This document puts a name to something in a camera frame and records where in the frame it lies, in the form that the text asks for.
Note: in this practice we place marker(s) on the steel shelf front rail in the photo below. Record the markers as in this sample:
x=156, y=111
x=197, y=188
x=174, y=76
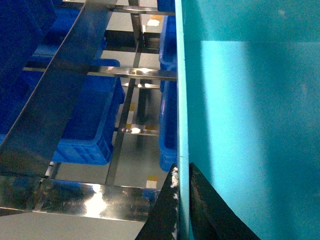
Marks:
x=32, y=140

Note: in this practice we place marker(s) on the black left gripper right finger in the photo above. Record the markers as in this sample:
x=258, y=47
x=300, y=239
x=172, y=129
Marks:
x=211, y=218

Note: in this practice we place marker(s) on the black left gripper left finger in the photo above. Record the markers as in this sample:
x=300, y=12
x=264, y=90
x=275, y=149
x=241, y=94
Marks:
x=162, y=222

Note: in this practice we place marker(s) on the light teal plastic bin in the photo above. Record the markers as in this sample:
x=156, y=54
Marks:
x=249, y=110

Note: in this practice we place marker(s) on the blue crate beside teal bin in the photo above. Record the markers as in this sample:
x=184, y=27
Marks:
x=168, y=124

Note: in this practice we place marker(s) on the blue crate under shelf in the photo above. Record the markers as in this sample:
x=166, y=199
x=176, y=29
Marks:
x=87, y=138

